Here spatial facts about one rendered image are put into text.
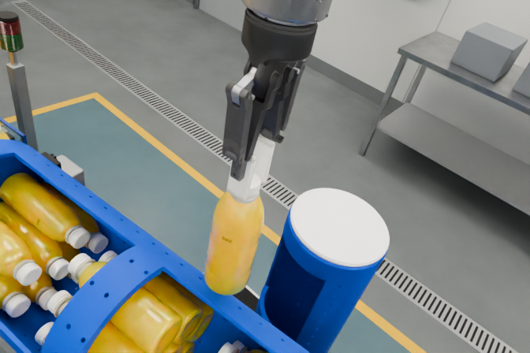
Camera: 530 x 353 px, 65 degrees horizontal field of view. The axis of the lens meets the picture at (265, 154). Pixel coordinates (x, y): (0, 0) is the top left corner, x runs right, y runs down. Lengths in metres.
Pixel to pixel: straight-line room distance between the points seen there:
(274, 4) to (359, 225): 0.87
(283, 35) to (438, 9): 3.41
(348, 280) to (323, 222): 0.16
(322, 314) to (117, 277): 0.69
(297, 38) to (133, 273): 0.46
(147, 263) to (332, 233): 0.55
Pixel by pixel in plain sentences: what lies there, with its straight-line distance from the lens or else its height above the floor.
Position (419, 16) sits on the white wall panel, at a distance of 3.85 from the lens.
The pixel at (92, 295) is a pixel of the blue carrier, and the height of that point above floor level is 1.22.
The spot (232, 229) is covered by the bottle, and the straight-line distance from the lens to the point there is 0.57.
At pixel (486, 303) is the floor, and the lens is 2.79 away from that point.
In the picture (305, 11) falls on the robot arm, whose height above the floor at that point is 1.70.
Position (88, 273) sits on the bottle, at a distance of 0.77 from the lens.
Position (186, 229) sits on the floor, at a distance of 2.40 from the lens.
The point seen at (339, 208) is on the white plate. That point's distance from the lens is 1.20.
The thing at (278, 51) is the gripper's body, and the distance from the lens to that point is 0.41.
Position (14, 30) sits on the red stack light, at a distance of 1.46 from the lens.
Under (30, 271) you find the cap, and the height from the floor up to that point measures 1.13.
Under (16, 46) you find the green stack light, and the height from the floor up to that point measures 1.17.
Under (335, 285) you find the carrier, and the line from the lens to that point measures 1.13.
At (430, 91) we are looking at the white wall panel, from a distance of 3.93.
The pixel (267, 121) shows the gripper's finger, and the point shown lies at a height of 1.54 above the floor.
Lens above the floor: 1.81
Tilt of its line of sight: 37 degrees down
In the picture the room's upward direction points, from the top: 15 degrees clockwise
